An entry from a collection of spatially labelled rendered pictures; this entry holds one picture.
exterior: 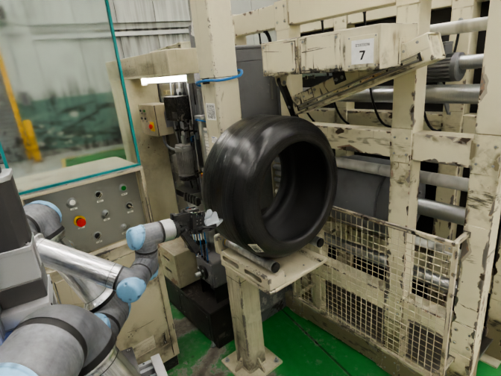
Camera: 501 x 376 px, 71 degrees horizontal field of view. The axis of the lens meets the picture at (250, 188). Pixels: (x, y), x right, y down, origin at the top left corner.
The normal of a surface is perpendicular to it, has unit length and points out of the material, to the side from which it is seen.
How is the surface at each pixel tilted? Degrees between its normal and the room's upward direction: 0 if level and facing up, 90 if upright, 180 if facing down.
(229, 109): 90
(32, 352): 22
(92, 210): 90
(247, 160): 62
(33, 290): 90
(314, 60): 90
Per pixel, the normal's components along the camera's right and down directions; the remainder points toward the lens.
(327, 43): -0.77, 0.27
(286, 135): 0.57, 0.04
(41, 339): 0.33, -0.90
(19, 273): 0.48, 0.25
